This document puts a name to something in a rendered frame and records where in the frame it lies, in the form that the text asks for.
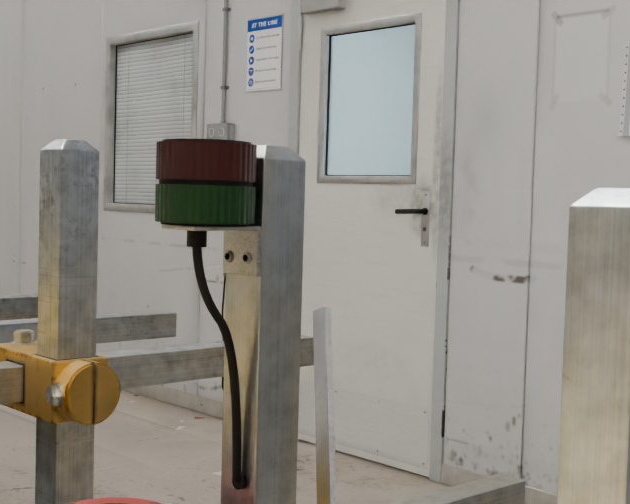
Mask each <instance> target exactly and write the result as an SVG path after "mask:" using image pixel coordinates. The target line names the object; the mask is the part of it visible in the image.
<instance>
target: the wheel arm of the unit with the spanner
mask: <svg viewBox="0 0 630 504"><path fill-rule="evenodd" d="M525 483H526V482H525V480H521V479H517V478H514V477H510V476H506V475H503V474H495V475H492V476H488V477H484V478H481V479H477V480H473V481H470V482H466V483H462V484H458V485H455V486H451V487H447V488H444V489H440V490H436V491H433V492H429V493H425V494H422V495H418V496H414V497H411V498H407V499H403V500H400V501H396V502H392V503H388V504H525Z"/></svg>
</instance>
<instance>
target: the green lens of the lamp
mask: <svg viewBox="0 0 630 504"><path fill-rule="evenodd" d="M255 208H256V187H243V186H215V185H180V184H155V221H157V222H171V223H197V224H255Z"/></svg>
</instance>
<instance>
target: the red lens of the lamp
mask: <svg viewBox="0 0 630 504"><path fill-rule="evenodd" d="M256 169H257V145H253V144H245V143H233V142H214V141H158V142H156V179H158V180H159V179H188V180H221V181H245V182H256Z"/></svg>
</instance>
